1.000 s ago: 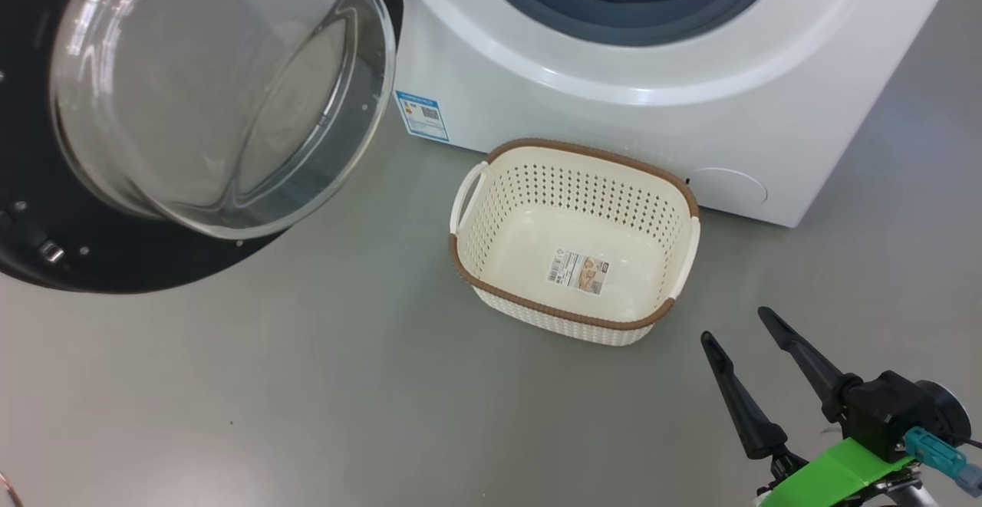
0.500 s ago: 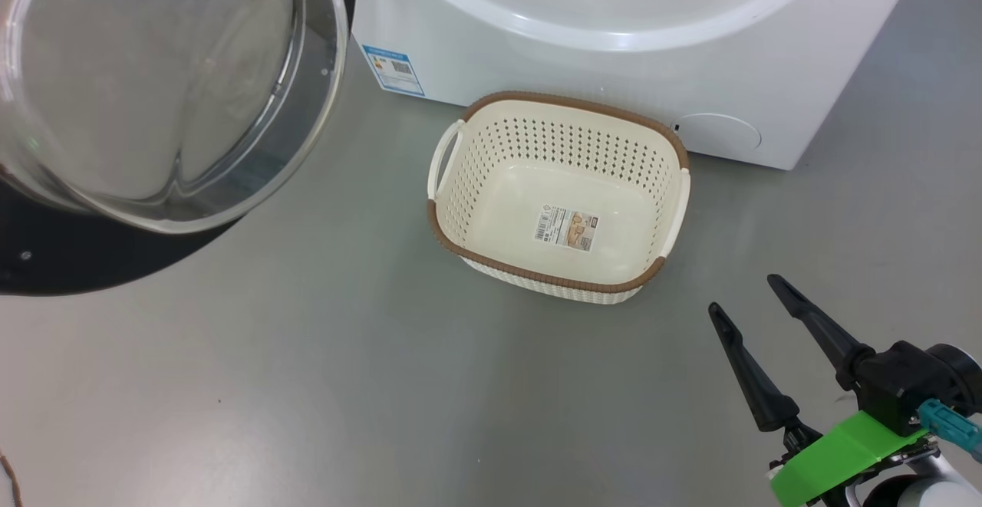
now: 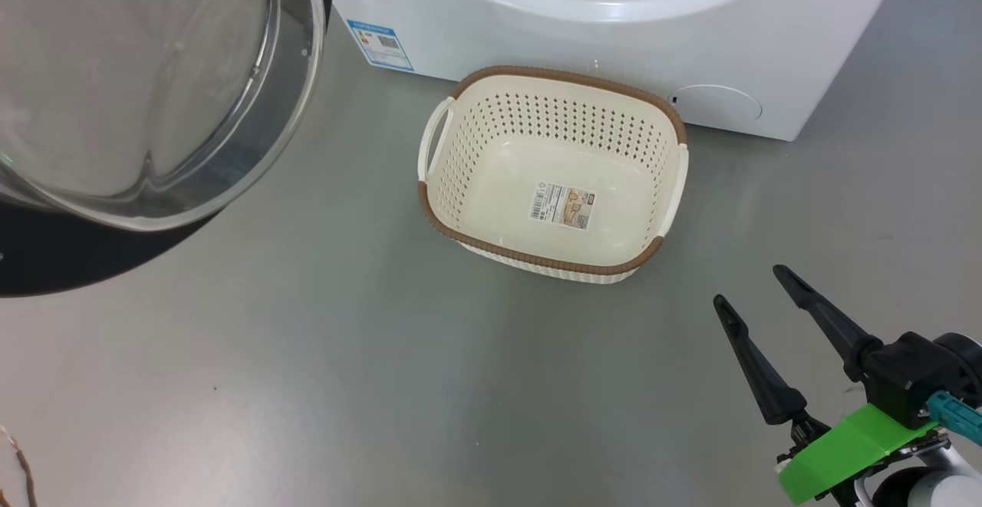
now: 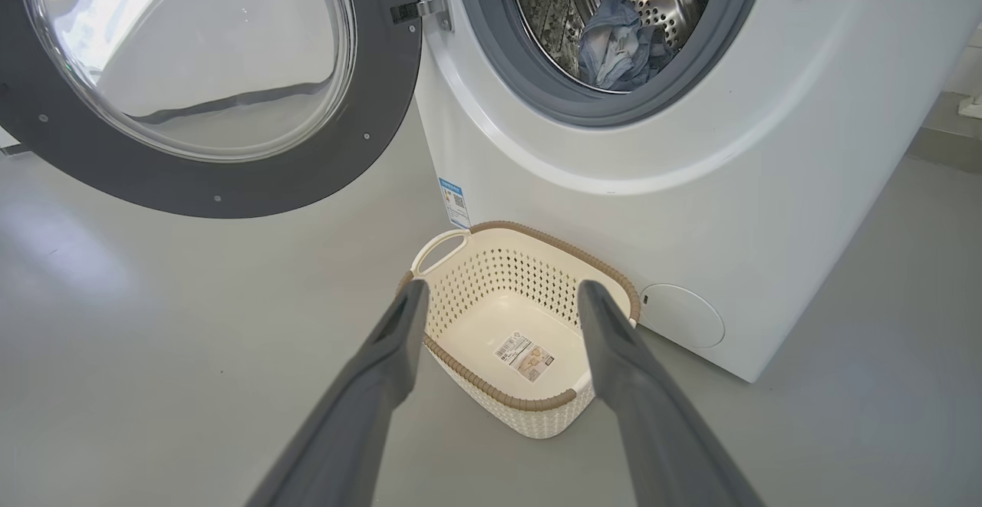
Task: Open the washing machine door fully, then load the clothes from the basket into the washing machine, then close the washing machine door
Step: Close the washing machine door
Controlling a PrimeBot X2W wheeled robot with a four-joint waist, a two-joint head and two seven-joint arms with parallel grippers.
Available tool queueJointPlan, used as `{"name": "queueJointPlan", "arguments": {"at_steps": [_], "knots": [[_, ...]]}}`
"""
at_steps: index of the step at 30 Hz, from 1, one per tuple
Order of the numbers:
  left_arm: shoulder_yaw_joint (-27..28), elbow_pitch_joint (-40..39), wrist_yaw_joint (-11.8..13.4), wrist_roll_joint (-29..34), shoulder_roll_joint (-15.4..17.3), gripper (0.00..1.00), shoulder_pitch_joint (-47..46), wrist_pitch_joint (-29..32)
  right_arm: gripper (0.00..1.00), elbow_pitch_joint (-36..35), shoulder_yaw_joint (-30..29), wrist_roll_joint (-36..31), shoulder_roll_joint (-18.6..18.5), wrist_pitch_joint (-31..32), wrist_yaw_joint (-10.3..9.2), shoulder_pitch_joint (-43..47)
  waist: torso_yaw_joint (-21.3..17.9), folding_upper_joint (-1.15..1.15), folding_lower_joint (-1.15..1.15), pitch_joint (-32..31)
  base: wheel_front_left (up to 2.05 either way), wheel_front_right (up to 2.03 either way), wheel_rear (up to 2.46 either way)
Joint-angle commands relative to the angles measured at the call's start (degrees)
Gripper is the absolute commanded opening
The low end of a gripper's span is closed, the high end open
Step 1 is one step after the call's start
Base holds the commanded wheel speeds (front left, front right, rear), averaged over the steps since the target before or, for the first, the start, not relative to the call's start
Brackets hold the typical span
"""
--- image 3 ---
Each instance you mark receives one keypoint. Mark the round white filter cover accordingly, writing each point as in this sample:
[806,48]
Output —
[713,104]

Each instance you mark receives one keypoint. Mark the cream perforated laundry basket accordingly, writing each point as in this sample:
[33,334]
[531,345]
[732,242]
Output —
[499,208]

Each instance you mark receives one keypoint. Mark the white front-load washing machine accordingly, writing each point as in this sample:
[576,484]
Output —
[805,47]

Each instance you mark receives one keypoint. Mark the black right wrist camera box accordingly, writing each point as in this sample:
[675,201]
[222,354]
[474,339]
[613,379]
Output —
[913,373]

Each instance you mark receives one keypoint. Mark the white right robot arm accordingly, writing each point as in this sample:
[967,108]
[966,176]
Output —
[936,488]

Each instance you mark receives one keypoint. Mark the blue energy label sticker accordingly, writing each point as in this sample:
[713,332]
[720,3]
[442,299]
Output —
[380,45]

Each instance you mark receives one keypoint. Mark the washing machine glass door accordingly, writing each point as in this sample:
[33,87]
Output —
[153,70]

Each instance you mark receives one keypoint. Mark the barcode sticker in basket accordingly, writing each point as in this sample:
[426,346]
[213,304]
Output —
[561,206]

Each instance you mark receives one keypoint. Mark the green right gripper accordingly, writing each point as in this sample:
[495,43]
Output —
[851,446]

